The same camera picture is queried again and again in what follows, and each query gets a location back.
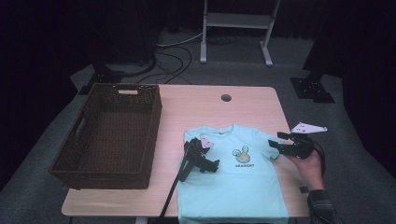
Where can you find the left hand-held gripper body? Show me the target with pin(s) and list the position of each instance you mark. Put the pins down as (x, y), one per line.
(193, 154)

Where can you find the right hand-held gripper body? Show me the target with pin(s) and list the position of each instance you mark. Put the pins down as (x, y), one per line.
(302, 147)

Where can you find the mint green t-shirt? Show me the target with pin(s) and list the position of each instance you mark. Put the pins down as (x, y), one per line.
(236, 193)

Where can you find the brown woven basket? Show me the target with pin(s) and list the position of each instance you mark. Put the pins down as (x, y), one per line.
(118, 124)

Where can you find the person's right hand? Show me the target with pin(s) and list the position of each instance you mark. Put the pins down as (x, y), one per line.
(311, 172)

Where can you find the grey tape piece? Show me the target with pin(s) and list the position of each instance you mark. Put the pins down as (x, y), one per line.
(303, 189)

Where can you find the black stand base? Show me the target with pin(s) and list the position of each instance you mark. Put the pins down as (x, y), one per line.
(311, 90)
(102, 76)

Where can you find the white metal stand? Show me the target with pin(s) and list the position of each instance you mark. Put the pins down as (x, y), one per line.
(236, 20)

